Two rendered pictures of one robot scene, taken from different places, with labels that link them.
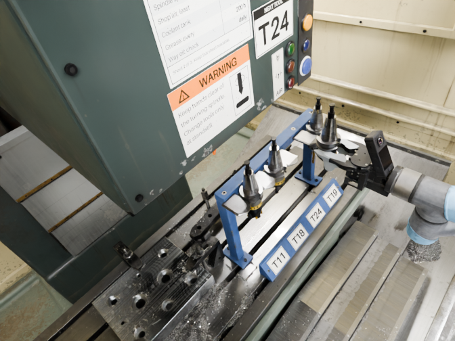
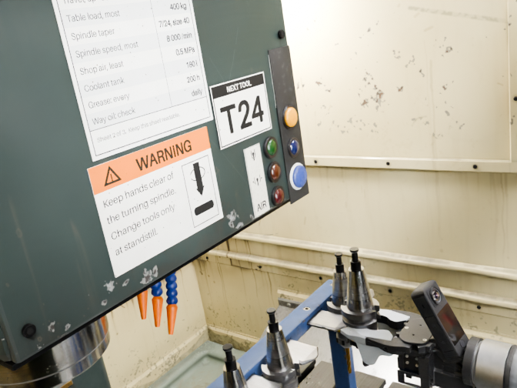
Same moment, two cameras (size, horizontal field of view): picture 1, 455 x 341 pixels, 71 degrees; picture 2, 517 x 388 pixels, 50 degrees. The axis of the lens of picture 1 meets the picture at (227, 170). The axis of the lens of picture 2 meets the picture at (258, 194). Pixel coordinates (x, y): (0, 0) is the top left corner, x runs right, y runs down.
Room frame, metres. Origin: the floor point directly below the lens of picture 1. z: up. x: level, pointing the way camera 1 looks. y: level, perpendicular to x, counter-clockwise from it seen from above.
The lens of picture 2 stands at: (-0.13, 0.00, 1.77)
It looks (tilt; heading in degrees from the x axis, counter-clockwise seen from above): 17 degrees down; 349
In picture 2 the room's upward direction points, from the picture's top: 9 degrees counter-clockwise
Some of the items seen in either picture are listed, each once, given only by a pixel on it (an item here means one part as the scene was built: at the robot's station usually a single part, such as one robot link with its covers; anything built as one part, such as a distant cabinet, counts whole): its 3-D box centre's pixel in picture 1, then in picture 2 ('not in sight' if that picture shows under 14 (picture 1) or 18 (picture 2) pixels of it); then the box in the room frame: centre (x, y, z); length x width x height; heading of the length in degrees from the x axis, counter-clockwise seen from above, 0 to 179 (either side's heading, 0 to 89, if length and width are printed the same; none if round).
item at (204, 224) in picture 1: (216, 215); not in sight; (0.75, 0.07, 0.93); 0.26 x 0.05 x 0.06; 134
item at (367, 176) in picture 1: (372, 172); (438, 356); (0.54, -0.36, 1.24); 0.12 x 0.08 x 0.09; 39
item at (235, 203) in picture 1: (237, 206); not in sight; (0.54, -0.01, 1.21); 0.07 x 0.05 x 0.01; 39
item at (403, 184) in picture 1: (405, 183); (493, 365); (0.48, -0.42, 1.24); 0.08 x 0.05 x 0.08; 129
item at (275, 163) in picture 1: (274, 157); (277, 346); (0.64, -0.14, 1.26); 0.04 x 0.04 x 0.07
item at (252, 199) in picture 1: (251, 192); not in sight; (0.57, -0.05, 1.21); 0.06 x 0.06 x 0.03
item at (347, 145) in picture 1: (340, 149); (384, 327); (0.64, -0.32, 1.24); 0.09 x 0.03 x 0.06; 26
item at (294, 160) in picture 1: (286, 157); (298, 352); (0.68, -0.18, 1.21); 0.07 x 0.05 x 0.01; 39
